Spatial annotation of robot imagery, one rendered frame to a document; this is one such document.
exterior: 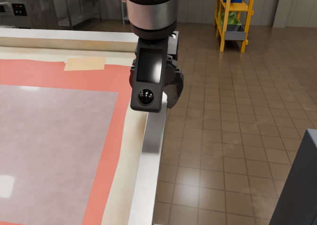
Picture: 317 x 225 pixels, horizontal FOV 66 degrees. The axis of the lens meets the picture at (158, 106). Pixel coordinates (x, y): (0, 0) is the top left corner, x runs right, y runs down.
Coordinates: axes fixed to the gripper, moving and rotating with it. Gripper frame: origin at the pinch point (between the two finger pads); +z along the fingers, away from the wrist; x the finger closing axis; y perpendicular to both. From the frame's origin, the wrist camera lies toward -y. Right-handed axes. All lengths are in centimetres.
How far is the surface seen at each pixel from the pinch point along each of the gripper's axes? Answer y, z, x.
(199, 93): 182, 222, -23
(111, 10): 602, 377, 240
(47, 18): 339, 223, 265
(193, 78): 226, 241, -14
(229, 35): 361, 262, -76
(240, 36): 360, 264, -97
